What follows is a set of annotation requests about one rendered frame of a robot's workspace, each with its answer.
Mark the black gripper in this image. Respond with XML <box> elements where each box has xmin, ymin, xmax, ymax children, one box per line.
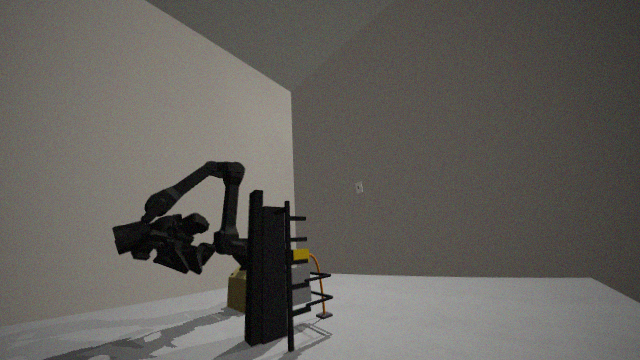
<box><xmin>130</xmin><ymin>225</ymin><xmax>216</xmax><ymax>275</ymax></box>

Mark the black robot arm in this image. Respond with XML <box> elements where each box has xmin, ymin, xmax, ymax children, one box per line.
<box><xmin>112</xmin><ymin>161</ymin><xmax>248</xmax><ymax>271</ymax></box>

